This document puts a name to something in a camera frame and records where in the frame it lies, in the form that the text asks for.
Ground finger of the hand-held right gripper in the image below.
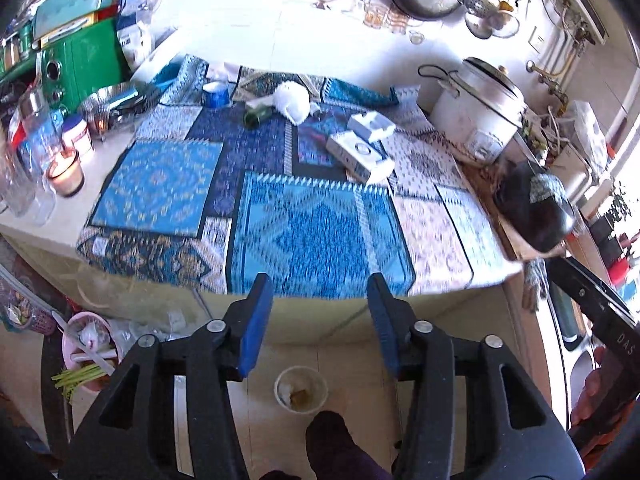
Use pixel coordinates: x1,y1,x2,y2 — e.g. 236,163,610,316
546,257,626,323

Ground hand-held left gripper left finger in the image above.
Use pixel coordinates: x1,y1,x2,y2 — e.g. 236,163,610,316
60,272,275,480

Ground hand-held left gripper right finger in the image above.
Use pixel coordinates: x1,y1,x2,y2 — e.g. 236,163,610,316
366,272,586,480

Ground large white box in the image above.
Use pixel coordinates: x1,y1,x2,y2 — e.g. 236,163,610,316
325,130,396,185

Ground small white box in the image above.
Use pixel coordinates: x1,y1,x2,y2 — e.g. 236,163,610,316
346,111,396,144

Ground green glass bottle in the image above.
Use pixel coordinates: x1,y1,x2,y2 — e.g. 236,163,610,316
243,101,277,129

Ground white tissue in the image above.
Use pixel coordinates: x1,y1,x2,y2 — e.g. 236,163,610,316
272,81,322,125

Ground person's right hand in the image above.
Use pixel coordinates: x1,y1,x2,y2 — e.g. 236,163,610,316
570,346,609,427

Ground knitted work glove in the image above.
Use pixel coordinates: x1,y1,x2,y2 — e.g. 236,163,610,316
522,258,551,312

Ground paper cup with scraps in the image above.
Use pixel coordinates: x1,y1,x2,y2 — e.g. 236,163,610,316
273,365,329,415

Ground blue patterned tablecloth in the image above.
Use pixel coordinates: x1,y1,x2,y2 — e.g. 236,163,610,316
75,54,523,297

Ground person's dark socked foot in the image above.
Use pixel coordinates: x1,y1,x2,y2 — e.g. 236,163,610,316
260,410,397,480

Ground pink bowl with scraps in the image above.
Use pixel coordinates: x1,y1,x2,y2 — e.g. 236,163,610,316
61,311,122,394

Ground white rice cooker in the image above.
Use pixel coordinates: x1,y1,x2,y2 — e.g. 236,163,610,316
429,56,529,167

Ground brass water tap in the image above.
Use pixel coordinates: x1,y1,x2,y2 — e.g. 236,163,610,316
524,59,572,107

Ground pink plastic basket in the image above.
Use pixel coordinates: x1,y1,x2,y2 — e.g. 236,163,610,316
0,279,57,337

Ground lit candle in glass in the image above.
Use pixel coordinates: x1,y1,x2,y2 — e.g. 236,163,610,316
45,148,86,197

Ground white lidded jar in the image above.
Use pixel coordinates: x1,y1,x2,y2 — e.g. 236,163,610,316
62,114,96,159

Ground steel steamer basket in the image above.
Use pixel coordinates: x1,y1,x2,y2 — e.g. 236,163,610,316
77,82,152,132

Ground clear glass jar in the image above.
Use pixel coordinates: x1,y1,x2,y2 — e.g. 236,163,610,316
0,110,57,227

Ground hanging metal strainer ladles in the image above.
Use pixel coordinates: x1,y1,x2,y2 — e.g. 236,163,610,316
452,0,522,40

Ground green toaster oven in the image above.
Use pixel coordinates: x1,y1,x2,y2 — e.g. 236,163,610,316
0,16,132,111

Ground plastic bag of white powder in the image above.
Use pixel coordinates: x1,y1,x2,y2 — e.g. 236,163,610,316
115,0,156,74

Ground teal cardboard box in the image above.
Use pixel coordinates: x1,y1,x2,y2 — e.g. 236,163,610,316
32,0,114,39

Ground black rice cooker cable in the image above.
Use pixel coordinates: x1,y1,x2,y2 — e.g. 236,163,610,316
417,63,463,92

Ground white wall water heater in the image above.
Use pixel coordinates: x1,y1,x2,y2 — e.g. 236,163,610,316
542,0,609,46

